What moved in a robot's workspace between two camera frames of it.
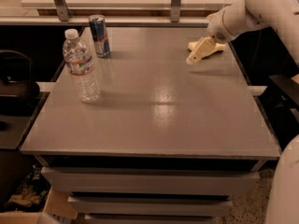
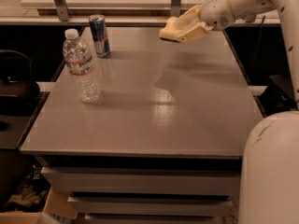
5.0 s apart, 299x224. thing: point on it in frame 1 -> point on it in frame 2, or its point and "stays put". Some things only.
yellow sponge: x=217 y=49 -> x=171 y=30
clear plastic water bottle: x=78 y=63 stays put
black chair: x=18 y=90 stays put
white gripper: x=217 y=27 -> x=215 y=12
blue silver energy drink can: x=98 y=28 stays put
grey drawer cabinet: x=150 y=189 stays put
